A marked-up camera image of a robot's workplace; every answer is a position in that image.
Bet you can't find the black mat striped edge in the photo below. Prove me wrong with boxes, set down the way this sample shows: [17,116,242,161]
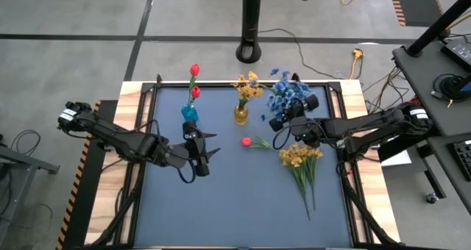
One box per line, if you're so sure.
[54,99,119,250]
[388,0,445,27]

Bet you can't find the red artificial tulip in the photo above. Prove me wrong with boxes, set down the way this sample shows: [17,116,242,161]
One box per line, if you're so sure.
[241,135,276,151]
[188,85,202,110]
[187,62,202,110]

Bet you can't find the black table frame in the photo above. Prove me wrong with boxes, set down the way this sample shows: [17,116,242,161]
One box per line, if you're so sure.
[121,73,372,250]

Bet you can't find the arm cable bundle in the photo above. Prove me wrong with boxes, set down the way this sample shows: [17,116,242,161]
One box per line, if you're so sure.
[88,157,146,248]
[336,157,400,248]

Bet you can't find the white board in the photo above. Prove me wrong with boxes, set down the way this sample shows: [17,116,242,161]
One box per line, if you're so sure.
[380,149,413,167]

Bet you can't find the yellow glass vase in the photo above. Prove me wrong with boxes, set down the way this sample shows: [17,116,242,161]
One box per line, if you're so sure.
[234,104,249,126]

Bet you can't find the yellow artificial flower bunch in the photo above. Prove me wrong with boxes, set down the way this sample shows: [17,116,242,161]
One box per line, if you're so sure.
[230,70,265,111]
[303,145,325,212]
[278,146,312,222]

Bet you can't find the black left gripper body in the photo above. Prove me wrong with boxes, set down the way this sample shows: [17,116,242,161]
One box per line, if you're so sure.
[182,120,213,177]

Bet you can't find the yellow power plug cable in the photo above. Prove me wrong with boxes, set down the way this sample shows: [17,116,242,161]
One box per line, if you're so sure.
[347,48,366,80]

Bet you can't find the grey metal stand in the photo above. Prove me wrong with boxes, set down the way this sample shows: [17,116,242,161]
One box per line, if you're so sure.
[0,134,60,250]

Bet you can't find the black camera stand pole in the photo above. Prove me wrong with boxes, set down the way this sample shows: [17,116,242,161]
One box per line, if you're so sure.
[235,0,263,65]

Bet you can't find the thin black floor cable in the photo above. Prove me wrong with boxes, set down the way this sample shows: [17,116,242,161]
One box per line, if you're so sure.
[10,129,42,156]

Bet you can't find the dark grey side desk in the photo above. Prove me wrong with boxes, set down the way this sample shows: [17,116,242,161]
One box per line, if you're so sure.
[392,36,471,216]

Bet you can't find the slanted black pole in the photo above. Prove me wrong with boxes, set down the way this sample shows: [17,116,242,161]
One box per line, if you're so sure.
[406,0,471,58]

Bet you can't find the tangled black floor cables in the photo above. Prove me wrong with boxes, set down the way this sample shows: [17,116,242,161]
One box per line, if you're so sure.
[362,65,411,126]

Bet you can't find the black coiled cable puck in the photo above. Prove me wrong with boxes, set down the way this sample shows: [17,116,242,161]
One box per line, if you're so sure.
[432,73,470,103]

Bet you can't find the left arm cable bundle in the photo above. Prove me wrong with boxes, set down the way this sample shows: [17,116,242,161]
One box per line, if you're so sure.
[88,157,146,248]

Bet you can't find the blue glass vase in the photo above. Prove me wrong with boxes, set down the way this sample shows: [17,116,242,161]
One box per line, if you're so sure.
[180,104,199,123]

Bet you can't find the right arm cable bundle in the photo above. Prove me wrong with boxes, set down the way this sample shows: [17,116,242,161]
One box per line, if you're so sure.
[336,157,400,248]

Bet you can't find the blue artificial flower bunch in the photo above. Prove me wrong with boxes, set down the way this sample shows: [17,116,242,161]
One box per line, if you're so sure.
[268,68,295,93]
[279,70,314,104]
[261,81,295,121]

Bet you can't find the black laptop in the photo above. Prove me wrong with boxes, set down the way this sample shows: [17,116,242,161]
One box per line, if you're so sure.
[441,36,471,74]

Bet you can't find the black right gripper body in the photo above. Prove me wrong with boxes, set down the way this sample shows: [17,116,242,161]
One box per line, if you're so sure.
[269,93,320,133]

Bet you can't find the blue table mat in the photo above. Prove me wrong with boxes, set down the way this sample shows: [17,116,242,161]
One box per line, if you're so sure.
[134,86,354,249]

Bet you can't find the black keyboard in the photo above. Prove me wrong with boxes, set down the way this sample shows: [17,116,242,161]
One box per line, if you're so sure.
[446,139,471,182]

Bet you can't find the right wrist cable loop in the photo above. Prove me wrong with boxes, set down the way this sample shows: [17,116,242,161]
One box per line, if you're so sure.
[272,126,294,151]

